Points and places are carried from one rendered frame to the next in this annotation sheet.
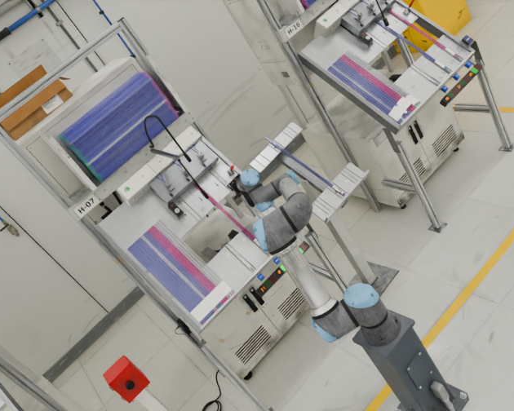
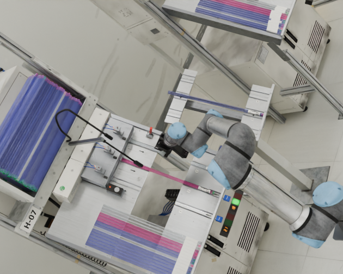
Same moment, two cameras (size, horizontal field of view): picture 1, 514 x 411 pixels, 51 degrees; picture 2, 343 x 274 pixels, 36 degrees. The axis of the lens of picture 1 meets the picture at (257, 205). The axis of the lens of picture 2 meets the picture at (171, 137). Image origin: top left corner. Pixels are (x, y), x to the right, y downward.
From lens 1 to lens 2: 0.27 m
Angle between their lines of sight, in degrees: 6
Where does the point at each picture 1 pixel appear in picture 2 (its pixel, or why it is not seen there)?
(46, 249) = not seen: outside the picture
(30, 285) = not seen: outside the picture
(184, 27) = (36, 26)
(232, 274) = (193, 226)
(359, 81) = (228, 11)
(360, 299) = (330, 197)
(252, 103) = (123, 73)
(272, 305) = (231, 244)
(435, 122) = (302, 24)
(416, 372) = not seen: outside the picture
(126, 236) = (79, 232)
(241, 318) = (210, 267)
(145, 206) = (85, 198)
